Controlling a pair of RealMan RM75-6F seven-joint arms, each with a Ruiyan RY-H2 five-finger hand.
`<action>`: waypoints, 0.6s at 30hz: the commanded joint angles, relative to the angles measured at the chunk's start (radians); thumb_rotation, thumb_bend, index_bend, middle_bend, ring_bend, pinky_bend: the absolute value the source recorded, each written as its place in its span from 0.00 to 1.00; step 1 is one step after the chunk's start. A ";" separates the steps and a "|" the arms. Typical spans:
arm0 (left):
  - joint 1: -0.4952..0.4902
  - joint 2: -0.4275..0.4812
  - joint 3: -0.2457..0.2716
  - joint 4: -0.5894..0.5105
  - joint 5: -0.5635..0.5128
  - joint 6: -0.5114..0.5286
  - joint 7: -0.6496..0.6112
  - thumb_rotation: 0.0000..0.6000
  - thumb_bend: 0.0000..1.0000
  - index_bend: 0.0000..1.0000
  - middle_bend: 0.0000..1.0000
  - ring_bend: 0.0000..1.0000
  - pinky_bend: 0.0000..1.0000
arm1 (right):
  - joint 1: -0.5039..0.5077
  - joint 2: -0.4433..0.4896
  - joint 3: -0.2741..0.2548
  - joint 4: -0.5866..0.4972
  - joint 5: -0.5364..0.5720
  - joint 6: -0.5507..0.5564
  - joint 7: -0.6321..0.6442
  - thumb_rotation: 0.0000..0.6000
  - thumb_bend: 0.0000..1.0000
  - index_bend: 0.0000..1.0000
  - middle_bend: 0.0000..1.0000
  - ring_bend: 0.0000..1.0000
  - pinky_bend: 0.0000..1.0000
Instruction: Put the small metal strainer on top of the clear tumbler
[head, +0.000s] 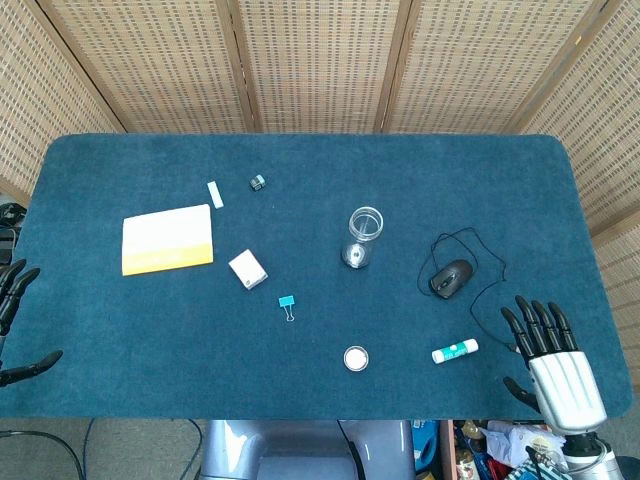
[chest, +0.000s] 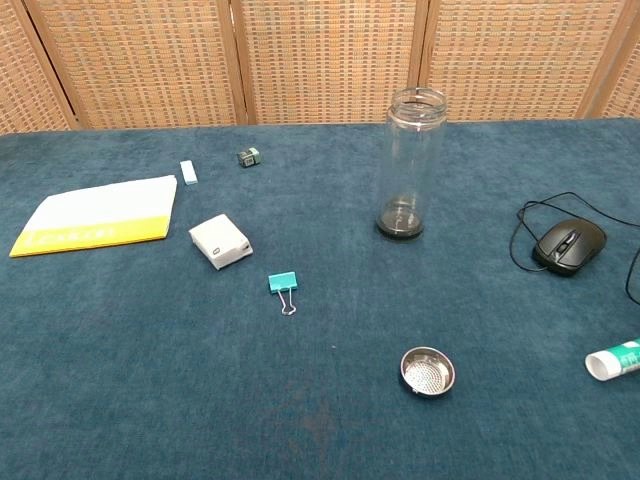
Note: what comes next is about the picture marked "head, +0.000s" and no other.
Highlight yellow white notebook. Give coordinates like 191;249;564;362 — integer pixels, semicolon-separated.
120;203;216;278

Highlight small white box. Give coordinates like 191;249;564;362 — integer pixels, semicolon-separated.
227;248;270;292

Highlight thin black mouse cable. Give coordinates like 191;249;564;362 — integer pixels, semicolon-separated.
416;226;522;352

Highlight grey robot torso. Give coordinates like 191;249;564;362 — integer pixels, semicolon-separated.
198;419;418;480

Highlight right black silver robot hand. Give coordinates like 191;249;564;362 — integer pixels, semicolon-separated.
500;295;609;433

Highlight woven bamboo folding screen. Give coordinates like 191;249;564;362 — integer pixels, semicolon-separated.
0;0;640;397

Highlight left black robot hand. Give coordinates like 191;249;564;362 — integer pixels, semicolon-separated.
0;258;65;389

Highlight white crumpled plastic bag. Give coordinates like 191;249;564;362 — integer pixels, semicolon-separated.
485;419;567;467

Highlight blue carton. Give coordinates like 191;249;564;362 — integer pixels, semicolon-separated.
411;420;441;474

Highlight white green glue stick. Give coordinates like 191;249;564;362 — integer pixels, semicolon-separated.
430;337;480;365

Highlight blue floor cable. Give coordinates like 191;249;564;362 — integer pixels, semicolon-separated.
79;418;97;480

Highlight white jar lid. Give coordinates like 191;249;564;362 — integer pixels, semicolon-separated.
342;345;371;373

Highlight black computer mouse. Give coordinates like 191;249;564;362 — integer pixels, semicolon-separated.
428;258;476;301

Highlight blue table mat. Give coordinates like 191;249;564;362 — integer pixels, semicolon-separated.
0;132;636;422

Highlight black floor cable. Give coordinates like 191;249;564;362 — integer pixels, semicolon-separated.
0;429;85;480

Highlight dark equipment pile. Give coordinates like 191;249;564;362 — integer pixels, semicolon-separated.
0;201;22;267

